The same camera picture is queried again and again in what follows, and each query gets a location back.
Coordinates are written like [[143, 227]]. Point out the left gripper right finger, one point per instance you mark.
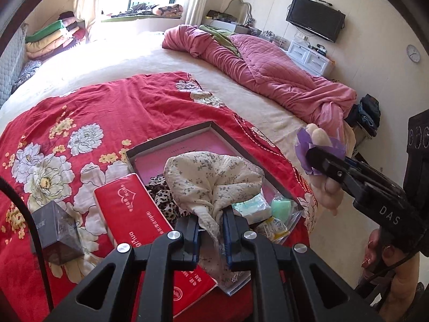
[[289, 283]]

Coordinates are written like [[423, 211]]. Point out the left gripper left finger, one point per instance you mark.
[[134, 284]]

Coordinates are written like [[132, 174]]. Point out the pale green tissue packet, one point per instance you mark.
[[254, 210]]

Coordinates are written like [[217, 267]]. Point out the green sponge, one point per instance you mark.
[[282, 209]]

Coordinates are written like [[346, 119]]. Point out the leopard print cloth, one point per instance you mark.
[[163, 198]]

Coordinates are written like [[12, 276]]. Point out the white floral fabric cloth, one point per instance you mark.
[[204, 183]]

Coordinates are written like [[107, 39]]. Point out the beige plush bear purple dress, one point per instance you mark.
[[315, 151]]

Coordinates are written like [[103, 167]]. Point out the red flat gift box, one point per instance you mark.
[[131, 216]]

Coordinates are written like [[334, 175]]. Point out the dark clothes pile on chair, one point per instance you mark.
[[366, 114]]

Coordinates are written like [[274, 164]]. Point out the dark grey square box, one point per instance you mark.
[[58, 234]]

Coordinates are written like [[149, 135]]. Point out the red floral bed cover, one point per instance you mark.
[[65, 147]]

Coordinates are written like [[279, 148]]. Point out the white drawer cabinet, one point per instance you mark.
[[309, 60]]

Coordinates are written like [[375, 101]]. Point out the pink quilted duvet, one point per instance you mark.
[[263, 68]]

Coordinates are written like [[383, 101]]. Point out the beige bed sheet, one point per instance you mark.
[[99, 63]]

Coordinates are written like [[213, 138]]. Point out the stack of folded blankets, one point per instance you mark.
[[61, 35]]

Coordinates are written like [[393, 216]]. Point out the grey quilted headboard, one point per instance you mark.
[[12, 61]]

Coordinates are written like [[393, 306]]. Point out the round wall clock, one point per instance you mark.
[[413, 53]]

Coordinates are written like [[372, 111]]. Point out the black wall television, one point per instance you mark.
[[316, 18]]

